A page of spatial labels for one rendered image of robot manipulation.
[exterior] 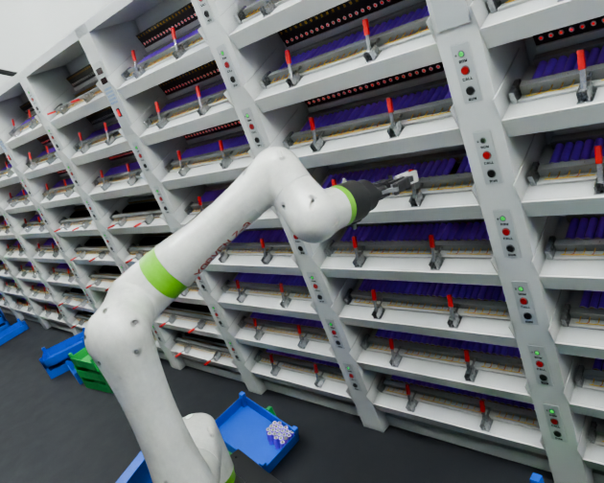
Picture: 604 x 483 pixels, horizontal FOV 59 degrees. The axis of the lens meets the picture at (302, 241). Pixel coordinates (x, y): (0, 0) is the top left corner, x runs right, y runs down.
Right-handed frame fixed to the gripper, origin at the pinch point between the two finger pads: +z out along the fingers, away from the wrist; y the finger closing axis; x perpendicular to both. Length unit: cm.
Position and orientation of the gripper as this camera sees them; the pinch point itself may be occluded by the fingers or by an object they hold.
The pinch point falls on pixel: (406, 178)
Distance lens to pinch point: 137.3
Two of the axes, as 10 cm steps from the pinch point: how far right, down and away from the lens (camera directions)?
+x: -2.3, -9.5, -2.1
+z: 6.8, -3.0, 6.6
